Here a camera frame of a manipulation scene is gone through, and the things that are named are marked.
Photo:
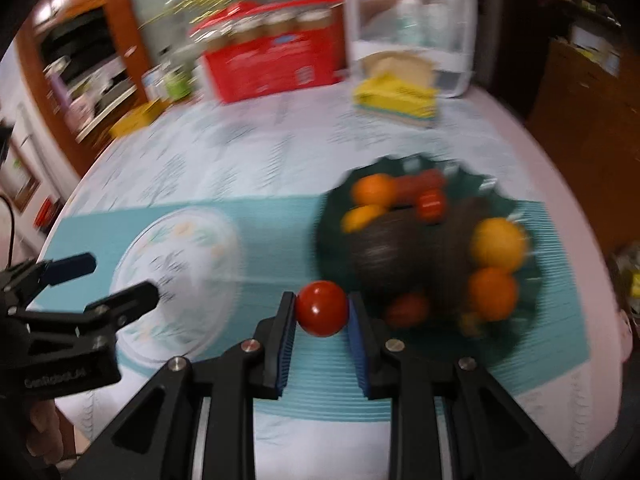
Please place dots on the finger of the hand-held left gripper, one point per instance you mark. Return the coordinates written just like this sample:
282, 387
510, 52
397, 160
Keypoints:
130, 301
70, 266

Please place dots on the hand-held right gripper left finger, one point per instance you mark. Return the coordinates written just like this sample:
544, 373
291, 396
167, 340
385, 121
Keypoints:
286, 345

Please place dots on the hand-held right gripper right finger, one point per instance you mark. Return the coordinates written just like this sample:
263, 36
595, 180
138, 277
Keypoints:
358, 347

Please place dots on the white floral plate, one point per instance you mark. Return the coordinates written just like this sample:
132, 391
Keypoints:
175, 285

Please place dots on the red tomato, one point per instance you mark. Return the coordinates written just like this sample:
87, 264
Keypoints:
407, 310
420, 182
432, 206
322, 308

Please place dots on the dark brown round fruit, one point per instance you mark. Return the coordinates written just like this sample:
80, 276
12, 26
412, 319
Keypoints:
452, 255
385, 255

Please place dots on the small yellow fruit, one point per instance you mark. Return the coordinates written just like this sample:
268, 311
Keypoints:
470, 324

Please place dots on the yellow orange citrus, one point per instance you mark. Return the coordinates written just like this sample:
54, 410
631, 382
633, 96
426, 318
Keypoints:
500, 243
362, 218

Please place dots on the orange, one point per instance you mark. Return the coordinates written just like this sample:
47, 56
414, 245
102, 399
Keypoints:
492, 293
372, 190

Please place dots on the dark green scalloped plate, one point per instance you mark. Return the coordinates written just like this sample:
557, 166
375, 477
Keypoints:
520, 320

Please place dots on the person's left hand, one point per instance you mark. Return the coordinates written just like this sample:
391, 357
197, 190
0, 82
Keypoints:
45, 427

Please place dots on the teal ribbed placemat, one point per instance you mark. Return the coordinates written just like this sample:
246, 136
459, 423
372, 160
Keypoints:
200, 205

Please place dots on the yellow cardboard box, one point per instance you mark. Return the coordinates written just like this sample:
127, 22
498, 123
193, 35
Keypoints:
137, 119

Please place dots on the wooden shelf cabinet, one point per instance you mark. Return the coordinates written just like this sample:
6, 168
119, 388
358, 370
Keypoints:
75, 75

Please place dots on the tree print tablecloth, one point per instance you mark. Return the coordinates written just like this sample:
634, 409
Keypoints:
250, 150

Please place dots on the white can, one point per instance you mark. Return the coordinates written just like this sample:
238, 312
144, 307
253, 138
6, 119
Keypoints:
153, 84

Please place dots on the yellow tissue packet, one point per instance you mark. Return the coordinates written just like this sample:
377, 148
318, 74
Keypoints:
395, 97

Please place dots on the red carton of jars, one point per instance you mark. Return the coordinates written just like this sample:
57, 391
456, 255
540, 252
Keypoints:
275, 70

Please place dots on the clear plastic storage box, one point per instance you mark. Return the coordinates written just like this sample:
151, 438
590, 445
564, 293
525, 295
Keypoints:
400, 60

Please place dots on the white teal bottle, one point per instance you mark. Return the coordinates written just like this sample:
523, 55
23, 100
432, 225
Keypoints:
410, 17

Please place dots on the wooden wall cabinet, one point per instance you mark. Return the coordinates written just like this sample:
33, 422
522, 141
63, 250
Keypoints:
580, 90

